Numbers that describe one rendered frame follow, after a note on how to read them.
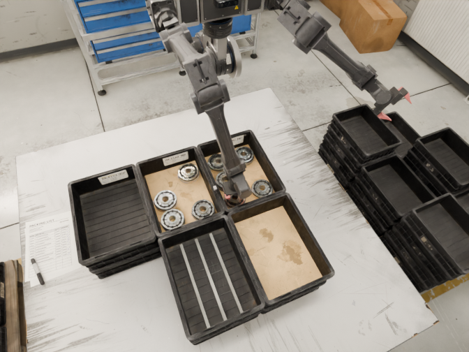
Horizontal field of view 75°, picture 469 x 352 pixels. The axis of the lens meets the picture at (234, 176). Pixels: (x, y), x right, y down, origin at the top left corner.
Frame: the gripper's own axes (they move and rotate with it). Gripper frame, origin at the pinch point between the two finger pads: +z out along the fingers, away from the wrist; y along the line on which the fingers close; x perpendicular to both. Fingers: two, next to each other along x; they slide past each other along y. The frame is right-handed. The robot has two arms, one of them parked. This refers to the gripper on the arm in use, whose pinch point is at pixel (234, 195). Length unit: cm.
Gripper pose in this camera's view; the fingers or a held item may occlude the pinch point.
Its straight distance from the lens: 141.4
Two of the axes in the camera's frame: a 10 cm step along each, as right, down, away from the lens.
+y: 9.5, -2.3, 1.9
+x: -3.0, -8.1, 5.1
